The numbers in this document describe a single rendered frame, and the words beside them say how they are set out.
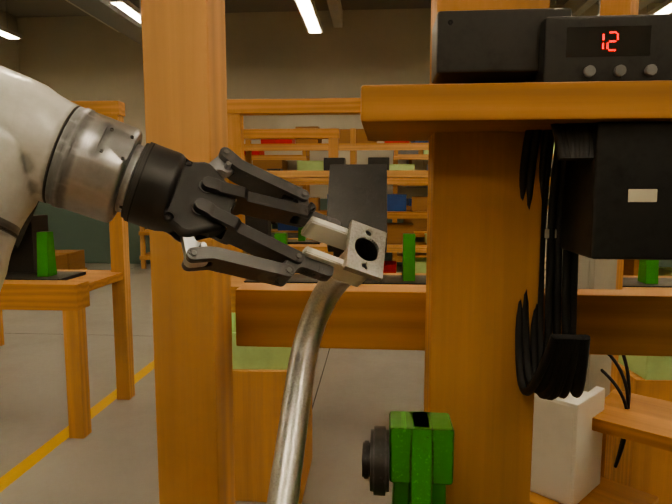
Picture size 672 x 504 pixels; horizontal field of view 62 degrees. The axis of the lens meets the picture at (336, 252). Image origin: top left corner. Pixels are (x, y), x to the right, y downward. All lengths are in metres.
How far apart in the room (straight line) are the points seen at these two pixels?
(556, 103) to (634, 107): 0.08
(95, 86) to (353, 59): 4.84
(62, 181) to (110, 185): 0.04
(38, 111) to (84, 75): 11.44
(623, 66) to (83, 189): 0.56
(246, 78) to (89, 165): 10.40
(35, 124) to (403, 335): 0.57
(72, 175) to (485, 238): 0.50
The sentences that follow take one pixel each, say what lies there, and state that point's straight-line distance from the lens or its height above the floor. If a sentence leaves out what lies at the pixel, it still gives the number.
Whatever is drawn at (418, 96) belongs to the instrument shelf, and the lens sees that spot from 0.63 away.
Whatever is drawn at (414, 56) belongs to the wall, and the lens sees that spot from 10.70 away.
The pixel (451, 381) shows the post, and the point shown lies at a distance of 0.79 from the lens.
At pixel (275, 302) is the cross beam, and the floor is 1.26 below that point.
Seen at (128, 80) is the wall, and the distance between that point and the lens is 11.57.
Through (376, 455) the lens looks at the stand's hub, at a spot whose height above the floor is 1.14.
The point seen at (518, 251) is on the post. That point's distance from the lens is 0.77.
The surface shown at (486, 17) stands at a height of 1.62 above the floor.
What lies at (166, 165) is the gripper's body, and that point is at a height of 1.45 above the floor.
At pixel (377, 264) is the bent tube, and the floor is 1.35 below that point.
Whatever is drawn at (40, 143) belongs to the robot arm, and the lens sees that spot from 0.51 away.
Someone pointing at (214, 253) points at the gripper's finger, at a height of 1.37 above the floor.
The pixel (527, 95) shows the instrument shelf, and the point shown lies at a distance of 0.65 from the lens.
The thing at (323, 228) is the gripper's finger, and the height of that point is 1.39.
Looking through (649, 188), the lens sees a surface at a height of 1.43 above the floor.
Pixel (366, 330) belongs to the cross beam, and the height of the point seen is 1.21.
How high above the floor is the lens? 1.43
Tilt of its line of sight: 6 degrees down
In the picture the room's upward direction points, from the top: straight up
